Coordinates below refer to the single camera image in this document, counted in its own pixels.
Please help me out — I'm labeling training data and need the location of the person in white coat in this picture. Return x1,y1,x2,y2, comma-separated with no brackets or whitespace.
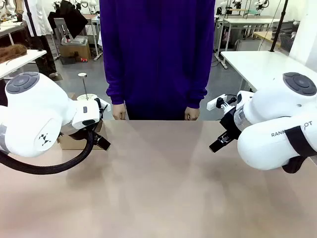
22,0,58,78

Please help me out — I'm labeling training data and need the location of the brown fur pile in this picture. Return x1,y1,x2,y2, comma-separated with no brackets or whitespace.
0,44,28,64

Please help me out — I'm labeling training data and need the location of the black tripod pole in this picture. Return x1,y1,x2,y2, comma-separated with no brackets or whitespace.
269,0,289,53

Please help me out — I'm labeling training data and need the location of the white background workbench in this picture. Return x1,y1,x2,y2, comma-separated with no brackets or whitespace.
214,15,282,70

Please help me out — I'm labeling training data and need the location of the cardboard box on floor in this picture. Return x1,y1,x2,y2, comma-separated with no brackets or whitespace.
58,43,92,60

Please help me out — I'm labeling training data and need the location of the black sleeved left arm cable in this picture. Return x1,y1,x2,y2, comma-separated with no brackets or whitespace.
0,128,97,175

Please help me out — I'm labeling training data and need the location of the white table with fur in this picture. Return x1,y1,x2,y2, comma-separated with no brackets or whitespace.
0,49,48,80

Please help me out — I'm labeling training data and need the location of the brown cardboard box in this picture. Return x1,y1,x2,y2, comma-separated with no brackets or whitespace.
56,120,108,150

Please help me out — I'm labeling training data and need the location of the small black floor box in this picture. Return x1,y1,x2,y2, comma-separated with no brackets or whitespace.
60,56,76,66

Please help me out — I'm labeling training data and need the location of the person's right forearm purple sleeve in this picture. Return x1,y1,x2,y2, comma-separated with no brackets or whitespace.
105,49,126,105

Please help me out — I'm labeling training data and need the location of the white metal frame table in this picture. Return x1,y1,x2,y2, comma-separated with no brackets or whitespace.
83,13,104,61

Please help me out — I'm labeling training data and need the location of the person's left hand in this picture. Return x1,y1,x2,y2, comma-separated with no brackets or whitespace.
184,107,201,121

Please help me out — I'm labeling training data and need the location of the wooden background table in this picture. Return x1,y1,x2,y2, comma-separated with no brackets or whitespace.
252,31,282,48

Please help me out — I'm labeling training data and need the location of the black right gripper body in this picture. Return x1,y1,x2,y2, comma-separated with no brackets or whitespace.
219,108,243,137

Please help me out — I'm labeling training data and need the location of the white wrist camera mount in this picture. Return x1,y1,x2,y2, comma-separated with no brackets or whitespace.
94,97,111,113
207,93,239,112

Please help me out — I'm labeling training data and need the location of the grey metal chair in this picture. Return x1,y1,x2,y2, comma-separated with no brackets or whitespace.
53,17,73,42

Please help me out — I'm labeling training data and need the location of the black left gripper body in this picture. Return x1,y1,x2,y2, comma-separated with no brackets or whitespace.
60,120,104,142

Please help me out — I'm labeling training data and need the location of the black mesh basket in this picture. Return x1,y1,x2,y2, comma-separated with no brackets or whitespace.
279,31,298,53

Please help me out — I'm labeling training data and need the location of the person in purple sweater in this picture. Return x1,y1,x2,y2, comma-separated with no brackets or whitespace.
99,0,216,121

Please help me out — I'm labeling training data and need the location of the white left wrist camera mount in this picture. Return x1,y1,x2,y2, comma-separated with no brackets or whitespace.
94,97,111,113

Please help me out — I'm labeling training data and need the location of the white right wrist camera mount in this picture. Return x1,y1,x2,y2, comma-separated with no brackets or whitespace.
207,93,239,112

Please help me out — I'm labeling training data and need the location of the grey plastic bin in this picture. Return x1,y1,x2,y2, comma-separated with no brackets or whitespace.
60,35,89,46

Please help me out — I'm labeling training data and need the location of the black hanging cloth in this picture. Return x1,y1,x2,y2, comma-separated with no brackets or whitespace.
47,0,89,40

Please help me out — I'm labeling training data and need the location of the black strap on right arm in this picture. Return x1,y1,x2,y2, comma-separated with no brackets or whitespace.
284,125,317,158

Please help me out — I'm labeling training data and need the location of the person's left forearm purple sleeve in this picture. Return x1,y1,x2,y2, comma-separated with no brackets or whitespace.
185,49,211,110

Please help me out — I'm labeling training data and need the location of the person's right hand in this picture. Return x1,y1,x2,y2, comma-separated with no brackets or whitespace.
111,103,128,120

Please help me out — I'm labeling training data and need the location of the round white stand with rod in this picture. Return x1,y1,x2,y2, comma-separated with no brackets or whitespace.
76,72,99,102

